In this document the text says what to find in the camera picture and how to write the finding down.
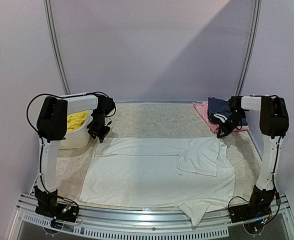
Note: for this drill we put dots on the white plastic laundry basket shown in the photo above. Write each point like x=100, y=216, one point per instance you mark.
x=78, y=138

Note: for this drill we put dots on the front aluminium rail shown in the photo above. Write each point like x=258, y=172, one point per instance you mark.
x=112, y=224

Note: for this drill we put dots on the folded pink garment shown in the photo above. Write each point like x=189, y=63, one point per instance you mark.
x=202, y=108

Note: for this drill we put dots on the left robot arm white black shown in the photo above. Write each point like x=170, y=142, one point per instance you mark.
x=51, y=129

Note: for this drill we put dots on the right aluminium frame post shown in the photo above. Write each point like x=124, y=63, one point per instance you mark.
x=250, y=45

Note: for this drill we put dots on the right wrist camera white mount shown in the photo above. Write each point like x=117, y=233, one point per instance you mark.
x=216, y=118

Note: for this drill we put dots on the aluminium frame post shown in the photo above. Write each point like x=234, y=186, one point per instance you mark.
x=55, y=46
x=250, y=45

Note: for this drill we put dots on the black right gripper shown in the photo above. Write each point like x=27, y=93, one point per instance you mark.
x=226, y=126

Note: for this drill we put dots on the left aluminium frame post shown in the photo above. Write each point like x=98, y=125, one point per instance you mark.
x=55, y=46

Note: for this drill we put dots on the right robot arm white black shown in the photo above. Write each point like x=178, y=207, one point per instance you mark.
x=273, y=124

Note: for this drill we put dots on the yellow garment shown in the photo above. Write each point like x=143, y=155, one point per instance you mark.
x=76, y=120

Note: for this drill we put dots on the white t-shirt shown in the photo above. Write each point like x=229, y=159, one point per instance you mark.
x=192, y=174

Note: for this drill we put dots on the folded navy blue garment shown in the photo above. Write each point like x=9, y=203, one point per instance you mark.
x=216, y=105

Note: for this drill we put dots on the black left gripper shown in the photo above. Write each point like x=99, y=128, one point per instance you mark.
x=101, y=134

